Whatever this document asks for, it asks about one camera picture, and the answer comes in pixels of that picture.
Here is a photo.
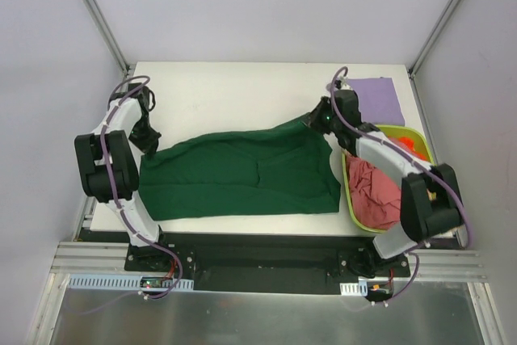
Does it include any green polo shirt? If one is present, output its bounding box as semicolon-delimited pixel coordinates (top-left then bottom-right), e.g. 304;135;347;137
139;116;341;221

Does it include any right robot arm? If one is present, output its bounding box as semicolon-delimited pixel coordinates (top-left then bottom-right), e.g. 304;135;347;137
305;86;467;276

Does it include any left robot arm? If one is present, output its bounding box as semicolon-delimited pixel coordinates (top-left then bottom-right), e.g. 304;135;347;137
74;75;171;271

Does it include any folded purple t shirt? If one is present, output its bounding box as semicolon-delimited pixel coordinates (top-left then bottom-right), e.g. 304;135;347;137
347;78;406;126

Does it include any orange garment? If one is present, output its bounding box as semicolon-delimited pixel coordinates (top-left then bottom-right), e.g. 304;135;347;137
396;137;429;162

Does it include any lime green plastic basket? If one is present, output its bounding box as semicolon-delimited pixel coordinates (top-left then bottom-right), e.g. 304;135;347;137
342;124;433;234

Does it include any pink red t shirt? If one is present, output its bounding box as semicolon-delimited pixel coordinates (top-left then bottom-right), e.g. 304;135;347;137
345;154;401;232

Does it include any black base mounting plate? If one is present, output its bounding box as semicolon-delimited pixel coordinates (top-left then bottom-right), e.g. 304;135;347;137
123;234;411;294

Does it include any left aluminium frame post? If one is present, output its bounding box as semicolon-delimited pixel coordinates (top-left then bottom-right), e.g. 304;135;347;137
82;0;132;76

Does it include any aluminium frame post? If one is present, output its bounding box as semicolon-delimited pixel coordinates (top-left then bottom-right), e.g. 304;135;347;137
82;0;132;76
407;0;490;79

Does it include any aluminium front rail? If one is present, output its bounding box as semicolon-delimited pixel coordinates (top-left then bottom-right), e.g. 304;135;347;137
51;242;489;283

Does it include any left white cable duct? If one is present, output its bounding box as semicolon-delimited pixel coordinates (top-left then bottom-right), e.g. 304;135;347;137
68;274;195;293

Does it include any white cable duct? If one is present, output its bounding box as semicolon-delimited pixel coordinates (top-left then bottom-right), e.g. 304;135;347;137
339;280;368;297
68;274;195;293

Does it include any right white cable duct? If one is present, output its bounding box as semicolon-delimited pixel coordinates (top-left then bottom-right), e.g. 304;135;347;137
339;280;368;297

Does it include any right aluminium frame post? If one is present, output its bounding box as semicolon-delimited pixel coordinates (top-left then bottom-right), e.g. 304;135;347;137
407;0;490;79

